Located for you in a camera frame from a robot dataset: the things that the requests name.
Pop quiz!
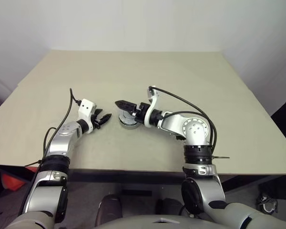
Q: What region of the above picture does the black table frame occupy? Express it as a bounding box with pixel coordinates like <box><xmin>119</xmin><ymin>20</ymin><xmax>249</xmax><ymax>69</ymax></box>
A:
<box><xmin>68</xmin><ymin>168</ymin><xmax>229</xmax><ymax>186</ymax></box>

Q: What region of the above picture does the silver tape roll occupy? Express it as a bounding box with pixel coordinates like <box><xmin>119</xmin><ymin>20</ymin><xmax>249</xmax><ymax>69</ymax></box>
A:
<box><xmin>118</xmin><ymin>114</ymin><xmax>143</xmax><ymax>130</ymax></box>

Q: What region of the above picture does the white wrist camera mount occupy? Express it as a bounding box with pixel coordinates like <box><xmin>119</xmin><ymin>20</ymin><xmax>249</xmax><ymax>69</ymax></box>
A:
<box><xmin>77</xmin><ymin>98</ymin><xmax>97</xmax><ymax>131</ymax></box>
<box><xmin>144</xmin><ymin>85</ymin><xmax>161</xmax><ymax>128</ymax></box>

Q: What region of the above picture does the dark rounded shape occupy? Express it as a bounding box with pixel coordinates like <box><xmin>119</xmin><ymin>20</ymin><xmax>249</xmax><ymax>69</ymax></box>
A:
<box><xmin>97</xmin><ymin>194</ymin><xmax>123</xmax><ymax>220</ymax></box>

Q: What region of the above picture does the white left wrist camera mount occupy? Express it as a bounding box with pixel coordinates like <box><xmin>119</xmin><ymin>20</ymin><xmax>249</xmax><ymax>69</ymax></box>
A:
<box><xmin>77</xmin><ymin>98</ymin><xmax>97</xmax><ymax>131</ymax></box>

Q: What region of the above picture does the red object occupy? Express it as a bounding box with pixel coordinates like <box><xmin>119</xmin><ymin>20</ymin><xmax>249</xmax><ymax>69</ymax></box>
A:
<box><xmin>2</xmin><ymin>166</ymin><xmax>38</xmax><ymax>191</ymax></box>

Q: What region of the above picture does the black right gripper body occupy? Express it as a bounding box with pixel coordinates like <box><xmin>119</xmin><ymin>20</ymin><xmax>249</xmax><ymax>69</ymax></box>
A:
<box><xmin>133</xmin><ymin>102</ymin><xmax>149</xmax><ymax>124</ymax></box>

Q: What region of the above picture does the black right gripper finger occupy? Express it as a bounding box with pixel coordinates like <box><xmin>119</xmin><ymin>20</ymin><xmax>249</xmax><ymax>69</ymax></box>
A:
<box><xmin>114</xmin><ymin>100</ymin><xmax>137</xmax><ymax>113</ymax></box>

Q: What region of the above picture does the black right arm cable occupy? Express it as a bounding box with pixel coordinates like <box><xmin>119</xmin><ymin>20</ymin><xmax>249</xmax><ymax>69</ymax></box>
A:
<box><xmin>150</xmin><ymin>87</ymin><xmax>217</xmax><ymax>153</ymax></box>

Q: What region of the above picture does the grey sneaker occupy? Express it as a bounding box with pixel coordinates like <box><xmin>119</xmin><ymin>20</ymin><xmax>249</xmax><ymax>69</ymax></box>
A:
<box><xmin>256</xmin><ymin>190</ymin><xmax>278</xmax><ymax>214</ymax></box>

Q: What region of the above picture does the grey robot torso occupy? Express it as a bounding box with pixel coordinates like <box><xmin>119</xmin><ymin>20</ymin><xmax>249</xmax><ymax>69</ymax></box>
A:
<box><xmin>4</xmin><ymin>209</ymin><xmax>286</xmax><ymax>229</ymax></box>

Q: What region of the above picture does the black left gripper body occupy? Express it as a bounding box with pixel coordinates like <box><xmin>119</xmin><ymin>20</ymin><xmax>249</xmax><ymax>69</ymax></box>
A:
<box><xmin>90</xmin><ymin>114</ymin><xmax>103</xmax><ymax>131</ymax></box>

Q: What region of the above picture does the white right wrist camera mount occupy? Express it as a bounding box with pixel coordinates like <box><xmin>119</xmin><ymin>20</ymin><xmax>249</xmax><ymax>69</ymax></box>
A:
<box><xmin>144</xmin><ymin>85</ymin><xmax>161</xmax><ymax>128</ymax></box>

